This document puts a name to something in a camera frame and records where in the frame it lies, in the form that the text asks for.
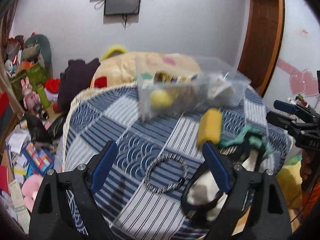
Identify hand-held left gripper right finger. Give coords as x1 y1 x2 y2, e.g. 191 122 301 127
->
201 141 293 240

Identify person's right hand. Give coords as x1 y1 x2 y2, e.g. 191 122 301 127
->
301 151 312 181

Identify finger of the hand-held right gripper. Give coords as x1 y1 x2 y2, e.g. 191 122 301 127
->
273 100 320 122
266 111 297 131

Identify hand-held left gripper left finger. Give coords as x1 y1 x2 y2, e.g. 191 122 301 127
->
29 140 118 240

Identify green plush toy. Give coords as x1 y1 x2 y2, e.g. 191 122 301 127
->
22 34 52 73

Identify yellow soft ball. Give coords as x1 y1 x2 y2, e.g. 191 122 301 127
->
150 90 174 108

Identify pink plush toy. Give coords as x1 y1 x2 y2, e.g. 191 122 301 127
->
21 174 46 213

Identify yellow plush loop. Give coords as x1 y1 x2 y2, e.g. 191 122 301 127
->
101 45 127 61

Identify large beige plush toy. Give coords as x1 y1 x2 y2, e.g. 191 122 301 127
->
91 51 202 89

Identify dark purple cloth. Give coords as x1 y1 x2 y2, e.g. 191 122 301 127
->
57 58 101 112

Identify colourful blue puzzle box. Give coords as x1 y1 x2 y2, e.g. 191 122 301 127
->
21 142 55 177

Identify yellow plush toy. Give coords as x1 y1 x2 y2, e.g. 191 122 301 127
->
275 155 309 209

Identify yellow sponge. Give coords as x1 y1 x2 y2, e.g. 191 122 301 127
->
196 108 223 147

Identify pink heart wall stickers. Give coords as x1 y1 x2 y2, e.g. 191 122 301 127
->
277 59 320 98

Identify green cardboard box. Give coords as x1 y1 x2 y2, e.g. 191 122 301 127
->
10 64 47 100

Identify black and white cloth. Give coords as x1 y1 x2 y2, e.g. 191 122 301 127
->
181 135 271 222

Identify clear plastic storage box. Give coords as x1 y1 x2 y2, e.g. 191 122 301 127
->
135 54 251 122

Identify red cloth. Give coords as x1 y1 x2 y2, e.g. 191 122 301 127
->
44 78 61 94

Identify blue patchwork quilt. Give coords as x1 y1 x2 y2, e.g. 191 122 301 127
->
62 82 293 240

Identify pink rabbit toy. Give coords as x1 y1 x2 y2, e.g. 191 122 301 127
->
21 77 38 110

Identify black plastic bag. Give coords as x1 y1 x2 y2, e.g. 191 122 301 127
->
24 112 66 146

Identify striped braided bracelet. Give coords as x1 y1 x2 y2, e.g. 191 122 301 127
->
143 155 188 194

